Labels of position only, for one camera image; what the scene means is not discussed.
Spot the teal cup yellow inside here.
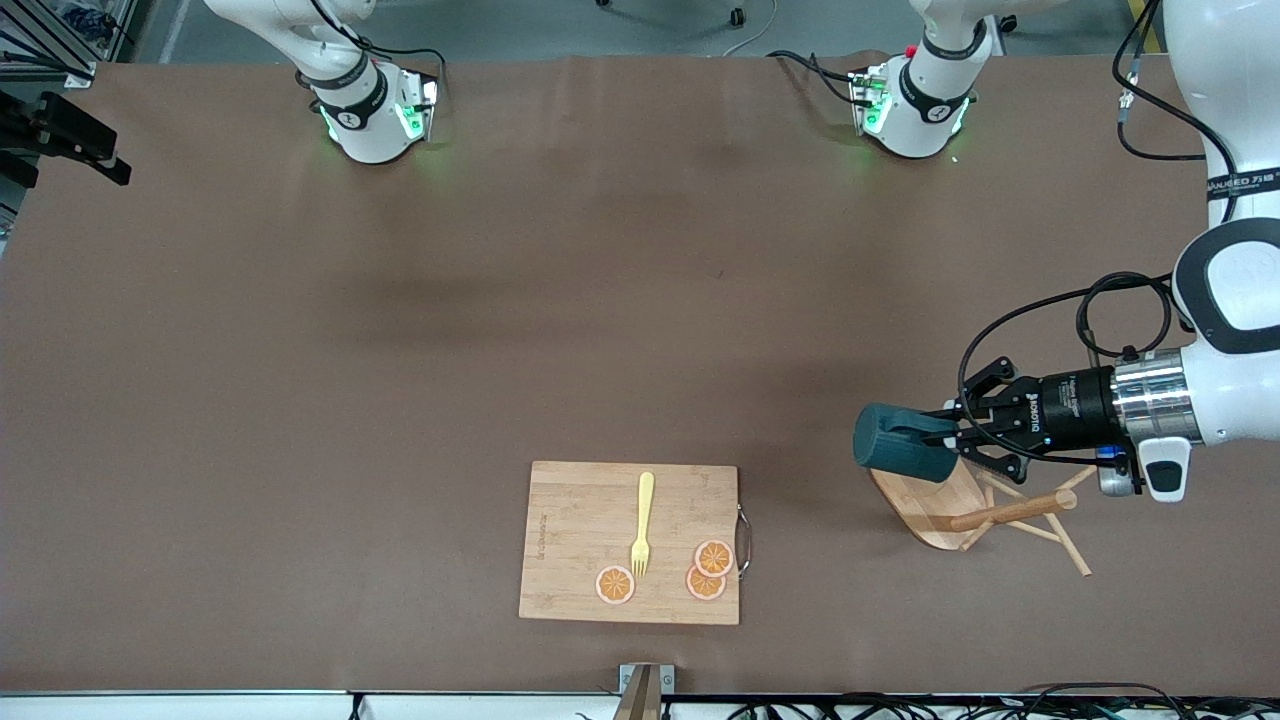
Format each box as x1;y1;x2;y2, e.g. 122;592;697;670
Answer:
853;402;961;484

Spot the wooden cup rack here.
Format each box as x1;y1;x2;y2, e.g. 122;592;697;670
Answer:
868;455;1107;578

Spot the yellow plastic fork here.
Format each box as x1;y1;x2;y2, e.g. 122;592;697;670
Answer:
630;471;657;579

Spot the wooden cutting board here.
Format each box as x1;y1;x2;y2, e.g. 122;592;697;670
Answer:
518;460;753;627

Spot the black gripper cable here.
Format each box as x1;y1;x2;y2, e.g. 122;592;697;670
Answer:
958;0;1241;421

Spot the aluminium frame profile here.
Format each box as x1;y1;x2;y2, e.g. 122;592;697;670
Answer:
0;0;137;89

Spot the black cable loop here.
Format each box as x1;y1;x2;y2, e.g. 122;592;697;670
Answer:
1020;683;1186;720

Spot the black cable bundle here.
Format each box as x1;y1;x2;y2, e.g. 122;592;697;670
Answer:
725;695;961;720

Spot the black arm base cable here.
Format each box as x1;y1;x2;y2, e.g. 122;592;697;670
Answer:
768;50;863;106
305;0;448;101

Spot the white floor cable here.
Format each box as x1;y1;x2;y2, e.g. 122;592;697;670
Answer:
722;0;779;58

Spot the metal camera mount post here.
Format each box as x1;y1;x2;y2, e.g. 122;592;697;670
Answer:
612;663;676;720

